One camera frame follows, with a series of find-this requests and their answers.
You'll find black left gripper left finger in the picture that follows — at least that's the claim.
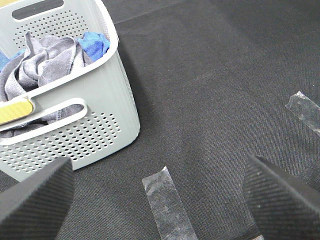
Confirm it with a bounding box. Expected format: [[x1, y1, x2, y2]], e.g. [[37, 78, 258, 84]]
[[0, 157, 75, 240]]

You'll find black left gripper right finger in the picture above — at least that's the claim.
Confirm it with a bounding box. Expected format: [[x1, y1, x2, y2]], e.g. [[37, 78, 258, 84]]
[[242, 155, 320, 240]]

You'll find grey microfibre towel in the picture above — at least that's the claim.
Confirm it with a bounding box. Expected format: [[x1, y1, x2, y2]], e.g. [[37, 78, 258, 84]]
[[0, 31, 94, 138]]

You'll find blue towel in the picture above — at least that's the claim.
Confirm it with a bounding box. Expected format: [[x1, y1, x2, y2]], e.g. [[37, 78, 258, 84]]
[[0, 31, 111, 71]]

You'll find right clear tape strip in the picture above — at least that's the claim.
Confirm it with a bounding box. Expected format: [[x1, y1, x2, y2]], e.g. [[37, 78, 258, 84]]
[[285, 91, 320, 136]]

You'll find clear tape strip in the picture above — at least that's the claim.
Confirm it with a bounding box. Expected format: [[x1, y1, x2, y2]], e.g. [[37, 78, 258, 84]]
[[142, 166, 197, 240], [285, 91, 320, 136]]

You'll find grey perforated laundry basket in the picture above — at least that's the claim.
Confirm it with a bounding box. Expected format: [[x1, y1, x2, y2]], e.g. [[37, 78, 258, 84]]
[[0, 0, 140, 182]]

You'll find middle clear tape strip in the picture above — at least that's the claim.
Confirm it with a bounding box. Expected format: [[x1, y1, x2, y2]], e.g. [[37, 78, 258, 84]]
[[142, 166, 197, 240]]

